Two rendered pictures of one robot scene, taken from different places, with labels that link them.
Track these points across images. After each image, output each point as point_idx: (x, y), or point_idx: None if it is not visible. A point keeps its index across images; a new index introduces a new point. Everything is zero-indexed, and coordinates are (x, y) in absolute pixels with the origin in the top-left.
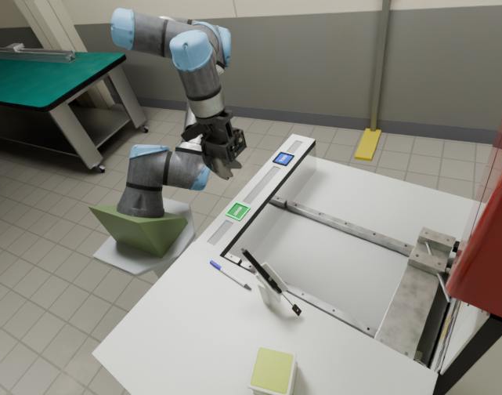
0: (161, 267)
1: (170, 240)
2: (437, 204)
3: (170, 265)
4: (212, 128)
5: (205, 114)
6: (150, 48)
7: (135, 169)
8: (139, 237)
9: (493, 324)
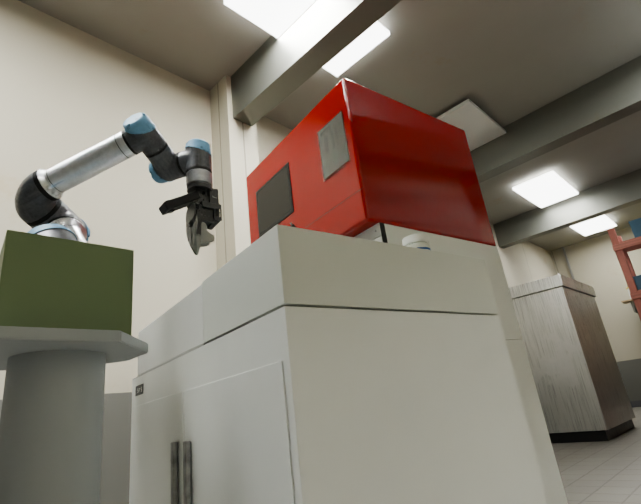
0: (92, 399)
1: None
2: None
3: (101, 401)
4: (203, 197)
5: (210, 180)
6: (159, 140)
7: (64, 236)
8: (108, 288)
9: (381, 225)
